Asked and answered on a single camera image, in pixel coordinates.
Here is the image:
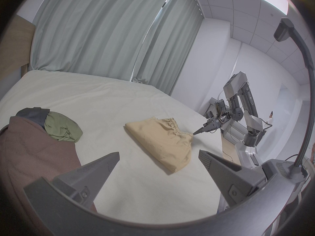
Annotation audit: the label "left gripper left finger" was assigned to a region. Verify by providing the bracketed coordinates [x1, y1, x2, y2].
[52, 152, 120, 204]

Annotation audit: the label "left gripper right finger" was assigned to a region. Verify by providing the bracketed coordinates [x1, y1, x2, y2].
[198, 150, 268, 207]

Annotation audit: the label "beige shorts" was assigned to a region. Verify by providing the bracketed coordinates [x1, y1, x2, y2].
[125, 117, 194, 174]

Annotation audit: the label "bed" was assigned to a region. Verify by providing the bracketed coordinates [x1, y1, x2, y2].
[0, 16, 244, 230]

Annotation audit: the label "green garment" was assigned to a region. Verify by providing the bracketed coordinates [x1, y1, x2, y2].
[44, 111, 84, 143]

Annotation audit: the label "brown garment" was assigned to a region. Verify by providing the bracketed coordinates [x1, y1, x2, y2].
[0, 116, 98, 230]

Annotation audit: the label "grey-green curtain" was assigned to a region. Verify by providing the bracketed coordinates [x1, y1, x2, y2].
[134, 0, 205, 97]
[30, 0, 182, 83]

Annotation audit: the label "black garment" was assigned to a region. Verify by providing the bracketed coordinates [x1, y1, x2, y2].
[16, 107, 51, 130]

